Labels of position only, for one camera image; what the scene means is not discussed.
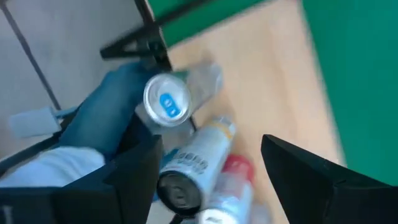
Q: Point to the black table frame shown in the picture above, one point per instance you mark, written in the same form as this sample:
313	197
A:
130	49

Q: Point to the white red Spindrift can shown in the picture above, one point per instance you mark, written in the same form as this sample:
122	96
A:
231	193

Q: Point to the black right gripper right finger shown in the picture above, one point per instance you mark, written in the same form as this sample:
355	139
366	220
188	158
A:
326	202

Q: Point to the blue silver Red Bull can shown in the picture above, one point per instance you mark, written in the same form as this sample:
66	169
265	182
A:
168	99

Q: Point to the white power adapter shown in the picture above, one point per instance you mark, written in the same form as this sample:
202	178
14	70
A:
34	122

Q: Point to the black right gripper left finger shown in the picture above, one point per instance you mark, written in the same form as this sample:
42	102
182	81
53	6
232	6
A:
93	205

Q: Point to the white Celsius can black lid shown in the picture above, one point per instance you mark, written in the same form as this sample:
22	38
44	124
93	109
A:
192	161

